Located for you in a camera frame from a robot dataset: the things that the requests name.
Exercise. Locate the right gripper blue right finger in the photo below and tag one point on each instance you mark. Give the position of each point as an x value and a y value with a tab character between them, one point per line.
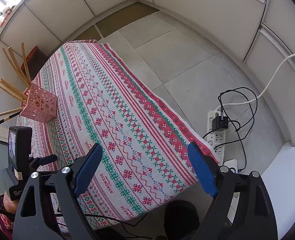
205	169

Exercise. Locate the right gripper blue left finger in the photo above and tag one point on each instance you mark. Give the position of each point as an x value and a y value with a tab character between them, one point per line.
85	168

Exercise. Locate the white kitchen base cabinets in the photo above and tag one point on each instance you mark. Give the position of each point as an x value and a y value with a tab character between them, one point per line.
259	35

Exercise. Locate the person left hand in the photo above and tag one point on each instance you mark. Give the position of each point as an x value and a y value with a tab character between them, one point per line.
10	205

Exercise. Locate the white power strip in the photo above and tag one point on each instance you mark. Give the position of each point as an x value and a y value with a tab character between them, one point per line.
216	138

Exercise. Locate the black trousered knee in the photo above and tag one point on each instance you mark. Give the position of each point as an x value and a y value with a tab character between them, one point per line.
181	220

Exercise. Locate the patterned red green tablecloth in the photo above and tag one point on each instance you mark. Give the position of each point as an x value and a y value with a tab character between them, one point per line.
144	141

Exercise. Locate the black plug adapter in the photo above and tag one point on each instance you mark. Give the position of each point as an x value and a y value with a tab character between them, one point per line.
220	122

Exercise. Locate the pink perforated utensil holder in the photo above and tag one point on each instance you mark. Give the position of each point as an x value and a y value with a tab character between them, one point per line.
41	105

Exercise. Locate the red rimmed brown trash bin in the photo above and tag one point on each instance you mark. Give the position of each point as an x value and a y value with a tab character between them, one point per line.
36	59

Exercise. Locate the olive floor mat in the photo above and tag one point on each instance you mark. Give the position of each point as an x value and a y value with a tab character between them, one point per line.
116	21

